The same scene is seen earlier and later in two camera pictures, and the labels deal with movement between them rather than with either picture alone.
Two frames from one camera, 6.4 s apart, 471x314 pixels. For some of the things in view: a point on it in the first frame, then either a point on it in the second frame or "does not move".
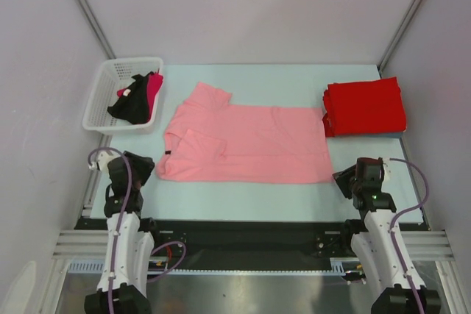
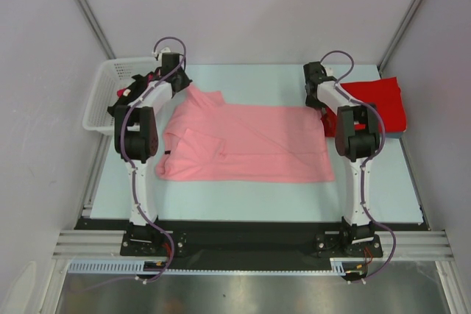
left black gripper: x=144 y=165 -> x=186 y=81
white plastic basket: x=113 y=76 does not move
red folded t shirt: x=366 y=107 does not move
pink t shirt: x=208 y=140 does not move
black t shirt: x=133 y=105 does not move
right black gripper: x=346 y=180 -> x=313 y=98
